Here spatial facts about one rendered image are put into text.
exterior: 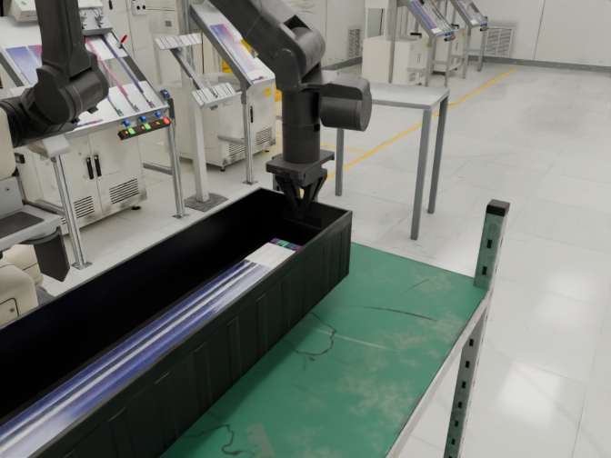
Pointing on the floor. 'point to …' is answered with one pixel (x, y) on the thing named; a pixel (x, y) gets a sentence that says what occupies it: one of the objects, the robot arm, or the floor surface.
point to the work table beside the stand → (396, 97)
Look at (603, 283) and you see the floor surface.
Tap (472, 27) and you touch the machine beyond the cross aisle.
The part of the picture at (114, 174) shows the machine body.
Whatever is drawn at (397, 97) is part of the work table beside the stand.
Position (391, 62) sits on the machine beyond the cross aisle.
